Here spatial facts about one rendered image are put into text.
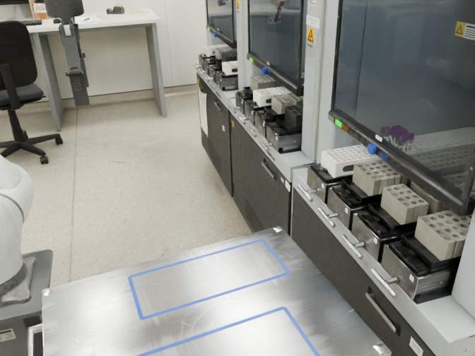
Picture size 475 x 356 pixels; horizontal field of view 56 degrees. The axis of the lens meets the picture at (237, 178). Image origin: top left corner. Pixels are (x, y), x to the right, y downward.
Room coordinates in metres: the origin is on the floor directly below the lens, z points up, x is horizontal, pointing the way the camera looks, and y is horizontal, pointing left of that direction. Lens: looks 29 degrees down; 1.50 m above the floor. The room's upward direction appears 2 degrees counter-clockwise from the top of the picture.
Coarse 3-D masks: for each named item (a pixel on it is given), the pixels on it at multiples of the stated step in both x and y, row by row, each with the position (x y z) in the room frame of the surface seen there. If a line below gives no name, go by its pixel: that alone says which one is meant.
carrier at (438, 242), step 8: (424, 216) 0.91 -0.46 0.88; (424, 224) 0.88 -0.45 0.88; (432, 224) 0.88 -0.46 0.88; (416, 232) 0.90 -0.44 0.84; (424, 232) 0.88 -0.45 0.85; (432, 232) 0.85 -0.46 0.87; (440, 232) 0.85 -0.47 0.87; (424, 240) 0.87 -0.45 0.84; (432, 240) 0.85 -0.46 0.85; (440, 240) 0.82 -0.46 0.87; (448, 240) 0.81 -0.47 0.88; (432, 248) 0.84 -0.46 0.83; (440, 248) 0.82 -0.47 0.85; (448, 248) 0.80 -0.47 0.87; (440, 256) 0.81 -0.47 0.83; (448, 256) 0.80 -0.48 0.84
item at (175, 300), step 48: (240, 240) 0.92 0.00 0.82; (288, 240) 0.91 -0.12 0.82; (48, 288) 0.76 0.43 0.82; (96, 288) 0.76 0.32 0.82; (144, 288) 0.75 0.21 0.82; (192, 288) 0.75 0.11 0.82; (240, 288) 0.74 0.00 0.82; (288, 288) 0.74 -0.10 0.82; (48, 336) 0.62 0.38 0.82; (96, 336) 0.62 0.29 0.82; (144, 336) 0.62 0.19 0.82; (192, 336) 0.61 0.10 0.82; (240, 336) 0.61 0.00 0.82; (288, 336) 0.60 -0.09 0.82; (336, 336) 0.60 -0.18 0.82
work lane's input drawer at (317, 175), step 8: (312, 168) 1.31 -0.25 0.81; (320, 168) 1.30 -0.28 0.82; (312, 176) 1.30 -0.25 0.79; (320, 176) 1.26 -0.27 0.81; (328, 176) 1.24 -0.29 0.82; (344, 176) 1.24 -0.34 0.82; (352, 176) 1.24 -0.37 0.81; (312, 184) 1.29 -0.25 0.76; (320, 184) 1.24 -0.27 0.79; (328, 184) 1.21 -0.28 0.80; (336, 184) 1.22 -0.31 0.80; (304, 192) 1.26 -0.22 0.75; (312, 192) 1.26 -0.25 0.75; (320, 192) 1.24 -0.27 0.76; (312, 200) 1.21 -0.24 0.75
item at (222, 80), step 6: (222, 72) 2.51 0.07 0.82; (216, 78) 2.53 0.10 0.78; (222, 78) 2.42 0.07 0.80; (228, 78) 2.43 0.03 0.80; (234, 78) 2.44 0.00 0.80; (210, 84) 2.50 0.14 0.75; (216, 84) 2.54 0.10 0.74; (222, 84) 2.42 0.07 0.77; (228, 84) 2.43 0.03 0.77; (234, 84) 2.44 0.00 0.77
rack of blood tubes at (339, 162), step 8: (328, 152) 1.33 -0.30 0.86; (336, 152) 1.32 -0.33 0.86; (344, 152) 1.33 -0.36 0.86; (352, 152) 1.32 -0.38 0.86; (360, 152) 1.32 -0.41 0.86; (328, 160) 1.28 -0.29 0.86; (336, 160) 1.26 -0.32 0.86; (344, 160) 1.26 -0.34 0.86; (352, 160) 1.25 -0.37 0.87; (360, 160) 1.26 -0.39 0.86; (368, 160) 1.27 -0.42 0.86; (328, 168) 1.27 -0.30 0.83; (336, 168) 1.24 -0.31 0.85; (344, 168) 1.31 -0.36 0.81; (352, 168) 1.31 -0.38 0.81; (336, 176) 1.24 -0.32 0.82
